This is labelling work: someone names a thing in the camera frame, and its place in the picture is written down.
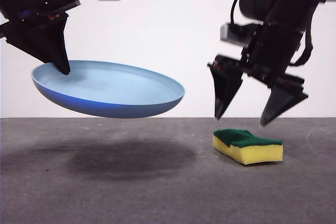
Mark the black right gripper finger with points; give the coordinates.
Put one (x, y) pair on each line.
(225, 87)
(282, 100)

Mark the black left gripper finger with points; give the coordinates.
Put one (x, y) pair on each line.
(60, 51)
(34, 44)

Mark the yellow sponge with green pad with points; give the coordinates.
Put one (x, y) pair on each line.
(258, 154)

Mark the blue round plate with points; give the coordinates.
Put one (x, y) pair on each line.
(118, 95)

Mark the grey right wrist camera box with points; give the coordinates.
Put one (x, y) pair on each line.
(237, 33)

